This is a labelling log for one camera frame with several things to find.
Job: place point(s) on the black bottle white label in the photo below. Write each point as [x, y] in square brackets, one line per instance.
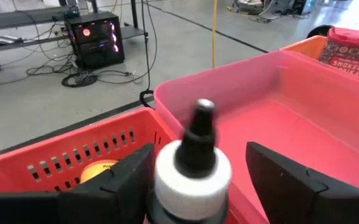
[191, 186]

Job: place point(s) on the orange slotted plastic basket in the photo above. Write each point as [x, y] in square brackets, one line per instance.
[306, 46]

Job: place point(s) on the yellow squeeze bottle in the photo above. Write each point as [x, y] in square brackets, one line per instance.
[95, 171]

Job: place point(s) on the red slotted plastic basket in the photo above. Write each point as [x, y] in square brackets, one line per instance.
[73, 137]

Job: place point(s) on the black computer tower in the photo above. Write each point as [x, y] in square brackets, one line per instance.
[95, 40]

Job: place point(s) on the smoked paprika tin red lid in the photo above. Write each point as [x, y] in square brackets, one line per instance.
[350, 53]

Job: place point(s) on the pink plastic tray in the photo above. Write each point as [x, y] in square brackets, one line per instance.
[291, 124]

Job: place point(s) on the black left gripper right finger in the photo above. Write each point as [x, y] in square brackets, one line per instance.
[306, 202]

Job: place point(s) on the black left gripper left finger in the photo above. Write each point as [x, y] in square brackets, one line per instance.
[89, 205]

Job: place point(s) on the power strip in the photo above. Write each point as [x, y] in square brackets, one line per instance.
[6, 39]

